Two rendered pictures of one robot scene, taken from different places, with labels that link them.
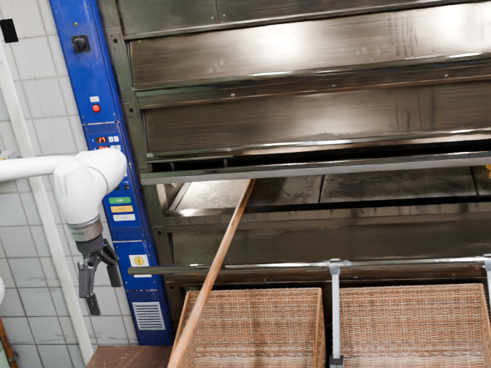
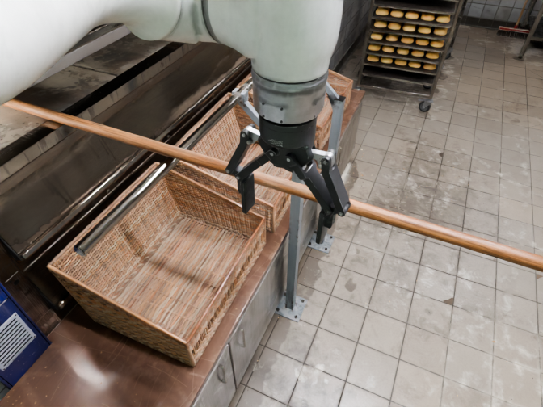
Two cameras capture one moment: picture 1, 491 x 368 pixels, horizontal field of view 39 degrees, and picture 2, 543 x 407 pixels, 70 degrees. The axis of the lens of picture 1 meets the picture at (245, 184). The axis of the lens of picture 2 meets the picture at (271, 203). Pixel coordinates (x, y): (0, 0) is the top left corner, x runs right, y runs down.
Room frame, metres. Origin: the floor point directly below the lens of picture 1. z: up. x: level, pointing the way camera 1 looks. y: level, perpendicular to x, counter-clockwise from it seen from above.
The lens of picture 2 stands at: (1.64, 0.88, 1.79)
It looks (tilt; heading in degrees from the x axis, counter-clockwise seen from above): 44 degrees down; 279
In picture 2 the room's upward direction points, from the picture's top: straight up
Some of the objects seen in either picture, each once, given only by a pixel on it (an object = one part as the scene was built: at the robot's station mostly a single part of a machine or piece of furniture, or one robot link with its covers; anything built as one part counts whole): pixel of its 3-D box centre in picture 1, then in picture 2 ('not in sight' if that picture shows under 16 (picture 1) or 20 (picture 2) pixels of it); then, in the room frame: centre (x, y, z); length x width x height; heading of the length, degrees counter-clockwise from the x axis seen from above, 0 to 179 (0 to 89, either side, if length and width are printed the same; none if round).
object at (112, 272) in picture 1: (114, 276); (247, 193); (1.76, 0.42, 1.35); 0.03 x 0.01 x 0.07; 70
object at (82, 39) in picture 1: (77, 38); not in sight; (2.45, 0.50, 1.92); 0.06 x 0.04 x 0.11; 75
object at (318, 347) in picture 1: (247, 354); (172, 252); (2.12, 0.10, 0.72); 0.56 x 0.49 x 0.28; 76
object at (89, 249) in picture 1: (91, 249); (287, 138); (1.69, 0.45, 1.48); 0.08 x 0.07 x 0.09; 160
